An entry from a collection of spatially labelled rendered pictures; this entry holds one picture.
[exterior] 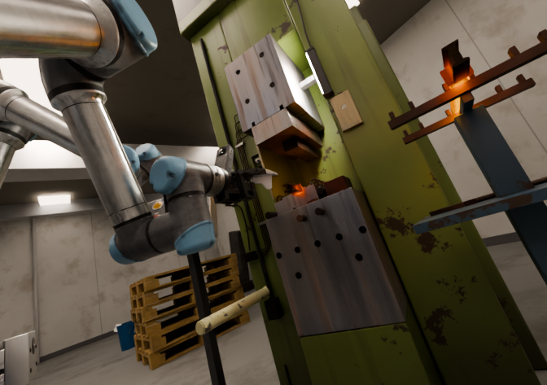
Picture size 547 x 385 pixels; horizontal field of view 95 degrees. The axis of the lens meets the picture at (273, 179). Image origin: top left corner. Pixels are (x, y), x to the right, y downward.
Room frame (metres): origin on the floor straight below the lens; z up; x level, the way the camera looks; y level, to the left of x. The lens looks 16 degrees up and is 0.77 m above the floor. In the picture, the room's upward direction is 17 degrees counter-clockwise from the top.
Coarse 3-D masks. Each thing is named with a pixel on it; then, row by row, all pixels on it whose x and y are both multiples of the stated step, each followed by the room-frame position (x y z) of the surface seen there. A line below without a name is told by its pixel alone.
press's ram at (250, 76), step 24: (264, 48) 1.00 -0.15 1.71; (240, 72) 1.07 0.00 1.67; (264, 72) 1.02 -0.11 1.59; (288, 72) 1.04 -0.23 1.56; (240, 96) 1.09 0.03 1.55; (264, 96) 1.03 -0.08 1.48; (288, 96) 0.99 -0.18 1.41; (312, 96) 1.35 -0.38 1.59; (240, 120) 1.10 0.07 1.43; (312, 120) 1.21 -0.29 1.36
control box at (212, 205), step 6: (210, 198) 1.14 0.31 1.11; (150, 204) 1.19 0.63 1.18; (162, 204) 1.17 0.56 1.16; (210, 204) 1.12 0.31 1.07; (216, 204) 1.21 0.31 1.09; (156, 210) 1.16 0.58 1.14; (162, 210) 1.15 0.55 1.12; (210, 210) 1.10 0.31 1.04; (216, 210) 1.19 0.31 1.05; (216, 216) 1.16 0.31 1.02; (216, 222) 1.14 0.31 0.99; (216, 228) 1.12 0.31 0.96; (216, 234) 1.11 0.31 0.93
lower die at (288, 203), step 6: (312, 186) 1.00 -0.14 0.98; (300, 192) 1.03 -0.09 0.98; (306, 192) 1.02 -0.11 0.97; (312, 192) 1.01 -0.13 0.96; (282, 198) 1.06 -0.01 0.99; (288, 198) 1.05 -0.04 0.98; (294, 198) 1.04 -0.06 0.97; (300, 198) 1.03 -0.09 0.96; (306, 198) 1.02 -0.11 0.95; (312, 198) 1.01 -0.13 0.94; (318, 198) 1.00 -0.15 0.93; (276, 204) 1.08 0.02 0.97; (282, 204) 1.07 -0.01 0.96; (288, 204) 1.06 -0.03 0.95; (294, 204) 1.05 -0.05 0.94; (300, 204) 1.03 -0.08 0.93; (276, 210) 1.09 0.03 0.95; (282, 210) 1.07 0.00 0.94; (288, 210) 1.06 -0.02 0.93
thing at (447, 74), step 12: (444, 48) 0.40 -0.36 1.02; (456, 48) 0.39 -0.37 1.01; (444, 60) 0.43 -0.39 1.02; (456, 60) 0.39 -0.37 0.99; (468, 60) 0.39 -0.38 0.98; (444, 72) 0.47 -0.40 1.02; (456, 72) 0.42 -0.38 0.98; (468, 72) 0.44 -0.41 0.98; (456, 84) 0.49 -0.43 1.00; (456, 108) 0.65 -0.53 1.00
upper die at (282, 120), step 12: (264, 120) 1.05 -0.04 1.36; (276, 120) 1.03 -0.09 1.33; (288, 120) 1.00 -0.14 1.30; (300, 120) 1.14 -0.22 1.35; (252, 132) 1.08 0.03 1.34; (264, 132) 1.06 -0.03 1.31; (276, 132) 1.03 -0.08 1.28; (288, 132) 1.05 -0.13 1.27; (300, 132) 1.09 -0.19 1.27; (312, 132) 1.26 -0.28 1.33; (264, 144) 1.10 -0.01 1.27; (276, 144) 1.14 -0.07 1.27; (312, 144) 1.29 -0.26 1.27; (288, 156) 1.37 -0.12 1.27
